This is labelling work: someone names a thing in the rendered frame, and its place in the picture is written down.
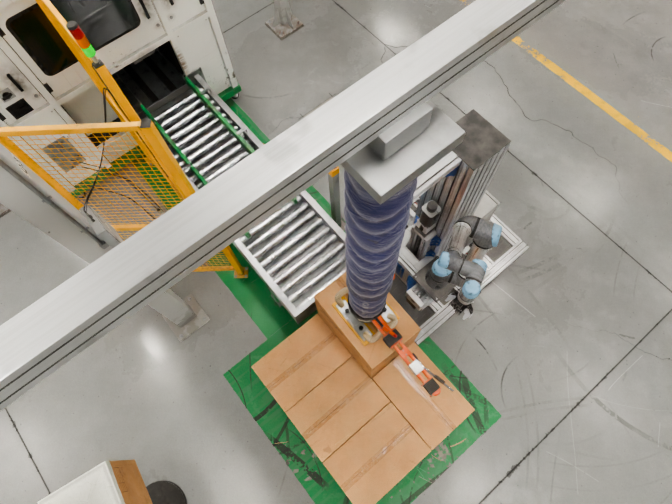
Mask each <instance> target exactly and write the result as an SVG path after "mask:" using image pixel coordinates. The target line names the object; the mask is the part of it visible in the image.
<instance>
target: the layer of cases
mask: <svg viewBox="0 0 672 504"><path fill-rule="evenodd" d="M407 348H408V349H409V350H410V352H411V353H414V354H415V355H416V356H417V358H418V360H419V361H420V362H421V363H422V365H423V366H424V367H425V368H427V369H428V370H429V371H431V372H432V373H433V374H434V375H435V374H436V375H438V376H439V377H440V378H441V379H443V380H444V381H445V383H446V384H447V385H448V386H449V387H451V388H452V389H453V390H454V391H453V392H452V391H451V390H449V389H448V388H447V387H446V386H444V385H443V384H441V383H440V382H439V381H438V380H436V379H435V378H434V377H433V376H432V375H430V374H429V373H428V372H427V371H426V372H427V373H428V374H429V375H430V376H431V377H432V378H433V379H434V380H435V381H436V382H437V384H438V385H439V386H440V387H441V392H440V394H439V395H438V396H432V397H430V395H429V393H428V392H427V391H426V390H425V388H424V387H423V386H421V385H422V384H423V383H422V382H421V381H420V380H419V378H418V377H417V376H415V375H414V373H413V372H412V371H411V370H410V369H409V367H408V365H407V364H406V362H405V361H404V360H403V359H402V358H401V357H400V356H399V355H398V356H397V357H395V358H394V359H393V360H392V361H390V362H389V363H388V364H387V365H386V366H384V367H383V368H382V369H381V370H380V371H378V372H377V373H376V374H375V375H374V376H372V377H371V378H370V377H369V376H368V375H367V373H366V372H365V371H364V370H363V368H362V367H361V366H360V365H359V363H358V362H357V361H356V360H355V358H354V357H353V356H352V354H351V353H350V352H349V351H348V349H347V348H346V347H345V346H344V344H343V343H342V342H341V341H340V339H339V338H338V337H337V336H336V334H335V333H334V332H333V331H332V329H331V328H330V327H329V326H328V324H327V323H326V322H325V321H324V319H323V318H322V317H321V316H320V314H319V313H318V314H316V315H315V316H314V317H312V318H311V319H310V320H309V321H307V322H306V323H305V324H304V325H302V326H301V327H300V328H299V329H297V330H296V331H295V332H294V333H292V334H291V335H290V336H289V337H287V338H286V339H285V340H284V341H283V342H281V343H280V344H279V345H278V346H276V347H275V348H274V349H273V350H271V351H270V352H269V353H268V354H266V355H265V356H264V357H263V358H261V359H260V360H259V361H258V362H256V363H255V364H254V365H253V366H251V367H252V369H253V370H254V371H255V373H256V374H257V375H258V377H259V378H260V380H261V381H262V382H263V384H264V385H265V386H266V388H267V389H268V390H269V392H270V393H271V394H272V396H273V397H274V398H275V400H276V401H277V402H278V404H279V405H280V407H281V408H282V409H283V411H284V412H285V413H286V415H287V416H288V417H289V419H290V420H291V421H292V423H293V424H294V425H295V427H296V428H297V429H298V431H299V432H300V433H301V435H302V436H303V438H304V439H305V440H306V442H307V443H308V444H309V446H310V447H311V448H312V450H313V451H314V452H315V454H316V455H317V456H318V458H319V459H320V460H321V462H323V464H324V466H325V467H326V469H327V470H328V471H329V473H330V474H331V475H332V477H333V478H334V479H335V481H336V482H337V483H338V485H339V486H340V487H341V489H342V490H343V491H344V493H345V494H346V496H347V497H348V498H349V500H350V501H351V502H352V504H376V503H377V502H378V501H379V500H380V499H381V498H382V497H383V496H384V495H385V494H387V493H388V492H389V491H390V490H391V489H392V488H393V487H394V486H395V485H396V484H397V483H398V482H399V481H400V480H401V479H402V478H404V477H405V476H406V475H407V474H408V473H409V472H410V471H411V470H412V469H413V468H414V467H415V466H416V465H417V464H418V463H419V462H420V461H422V460H423V459H424V458H425V457H426V456H427V455H428V454H429V453H430V452H431V450H433V449H434V448H435V447H436V446H437V445H438V444H440V443H441V442H442V441H443V440H444V439H445V438H446V437H447V436H448V435H449V434H450V433H451V432H452V431H453V430H454V429H455V428H457V427H458V426H459V425H460V424H461V423H462V422H463V421H464V420H465V419H466V418H467V417H468V416H469V415H470V414H471V413H472V412H473V411H475V409H474V408H473V407H472V406H471V405H470V403H469V402H468V401H467V400H466V399H465V398H464V397H463V396H462V394H461V393H460V392H459V391H458V390H457V389H456V388H455V387H454V386H453V384H452V383H451V382H450V381H449V380H448V379H447V378H446V377H445V375H444V374H443V373H442V372H441V371H440V370H439V369H438V368H437V367H436V365H435V364H434V363H433V362H432V361H431V360H430V359H429V358H428V356H427V355H426V354H425V353H424V352H423V351H422V350H421V349H420V348H419V346H418V345H417V344H416V343H415V342H413V343H412V344H411V345H410V346H409V347H407Z"/></svg>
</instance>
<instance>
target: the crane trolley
mask: <svg viewBox="0 0 672 504"><path fill-rule="evenodd" d="M432 110H433V109H432V107H431V106H429V105H428V104H427V103H426V102H423V103H422V104H421V105H419V106H418V107H416V108H415V109H414V110H412V111H411V112H410V113H408V114H407V115H405V116H404V117H403V118H401V119H400V120H399V121H397V122H396V123H394V124H393V125H392V126H390V127H389V128H388V129H386V130H385V131H383V132H382V133H381V134H379V135H378V137H377V138H376V139H374V140H373V141H372V142H370V143H369V144H368V146H369V147H370V148H371V149H372V150H373V151H374V152H375V153H376V154H377V155H378V156H379V157H381V158H382V159H383V160H385V159H387V158H388V157H389V156H391V155H392V154H394V153H395V152H396V151H398V150H399V149H400V148H402V147H403V146H404V145H406V144H407V143H408V142H410V141H411V140H412V139H414V138H415V137H416V136H418V135H419V134H420V133H422V132H423V131H425V130H426V129H427V128H428V127H429V123H430V119H431V115H432Z"/></svg>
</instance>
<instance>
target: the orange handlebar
mask: <svg viewBox="0 0 672 504"><path fill-rule="evenodd" d="M378 319H379V320H380V322H381V323H382V324H383V325H384V326H385V327H386V328H388V329H389V330H391V328H390V327H389V326H388V324H387V323H386V322H385V321H384V320H383V318H382V317H381V316H379V317H378ZM371 321H372V322H373V323H374V324H375V326H376V327H377V328H378V329H379V331H380V332H381V333H382V334H383V335H385V334H386V332H385V331H384V330H383V329H382V327H381V326H380V325H379V324H378V323H377V321H376V320H375V319H374V320H371ZM399 345H400V346H401V347H402V348H403V349H402V350H401V351H400V349H399V348H398V347H397V346H396V345H395V346H394V347H393V348H394V349H395V350H396V351H397V353H398V355H399V356H400V357H401V358H402V359H403V360H404V361H405V362H406V364H407V365H408V366H409V365H410V364H411V363H410V362H409V360H408V359H407V358H406V357H407V356H409V357H410V358H411V359H412V360H413V361H415V360H416V358H415V357H414V356H413V355H412V353H411V352H410V350H409V349H408V348H407V347H406V346H405V345H404V344H403V343H402V341H400V342H399ZM422 373H423V374H424V375H425V376H426V377H427V379H429V378H430V377H431V376H430V375H429V374H428V373H427V372H426V370H425V369H423V370H422Z"/></svg>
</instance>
